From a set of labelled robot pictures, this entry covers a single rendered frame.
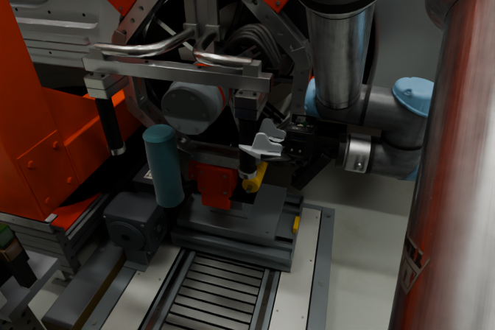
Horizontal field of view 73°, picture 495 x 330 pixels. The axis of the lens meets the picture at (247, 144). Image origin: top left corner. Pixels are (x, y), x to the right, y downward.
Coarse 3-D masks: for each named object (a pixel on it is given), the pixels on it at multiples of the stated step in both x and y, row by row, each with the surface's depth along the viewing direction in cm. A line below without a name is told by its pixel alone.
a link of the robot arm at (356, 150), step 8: (352, 136) 64; (360, 136) 64; (368, 136) 64; (352, 144) 63; (360, 144) 63; (368, 144) 63; (352, 152) 63; (360, 152) 63; (368, 152) 62; (344, 160) 64; (352, 160) 63; (360, 160) 63; (344, 168) 66; (352, 168) 64; (360, 168) 64
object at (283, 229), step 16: (288, 208) 147; (176, 224) 140; (288, 224) 143; (176, 240) 138; (192, 240) 135; (208, 240) 133; (224, 240) 136; (240, 240) 136; (288, 240) 132; (224, 256) 136; (240, 256) 133; (256, 256) 130; (272, 256) 128; (288, 256) 130
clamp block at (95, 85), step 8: (96, 72) 74; (88, 80) 72; (96, 80) 72; (104, 80) 72; (112, 80) 74; (120, 80) 77; (128, 80) 80; (88, 88) 74; (96, 88) 73; (104, 88) 72; (112, 88) 75; (120, 88) 78; (96, 96) 74; (104, 96) 74
